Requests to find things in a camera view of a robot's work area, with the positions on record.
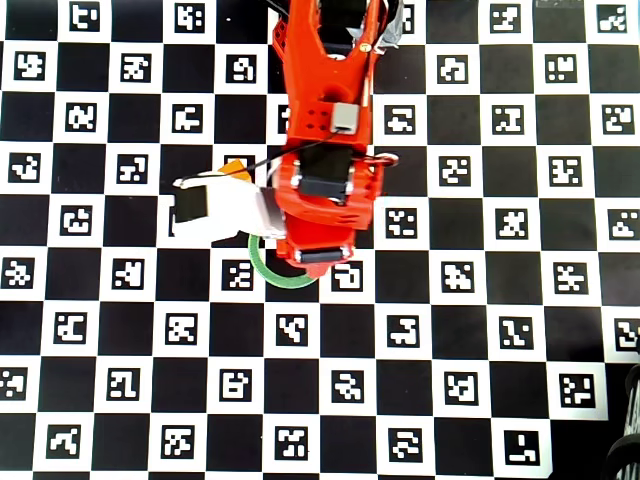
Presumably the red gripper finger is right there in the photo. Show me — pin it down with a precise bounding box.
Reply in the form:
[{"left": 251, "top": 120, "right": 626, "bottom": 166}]
[{"left": 301, "top": 259, "right": 347, "bottom": 280}]

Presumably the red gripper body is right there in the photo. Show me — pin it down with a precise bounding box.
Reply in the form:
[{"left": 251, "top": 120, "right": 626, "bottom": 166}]
[{"left": 272, "top": 151, "right": 400, "bottom": 265}]

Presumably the orange cube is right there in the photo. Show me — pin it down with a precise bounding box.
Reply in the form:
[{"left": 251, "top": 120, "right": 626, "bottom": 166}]
[{"left": 217, "top": 158, "right": 251, "bottom": 182}]

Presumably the black white marker mat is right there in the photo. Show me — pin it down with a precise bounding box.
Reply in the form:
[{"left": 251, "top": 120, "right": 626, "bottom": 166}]
[{"left": 0, "top": 0, "right": 640, "bottom": 476}]

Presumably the green ring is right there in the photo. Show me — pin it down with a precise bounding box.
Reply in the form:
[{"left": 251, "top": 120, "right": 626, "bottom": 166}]
[{"left": 247, "top": 232, "right": 321, "bottom": 290}]

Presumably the black camera stand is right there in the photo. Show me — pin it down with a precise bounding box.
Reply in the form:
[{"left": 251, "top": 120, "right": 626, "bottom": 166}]
[{"left": 604, "top": 363, "right": 640, "bottom": 480}]

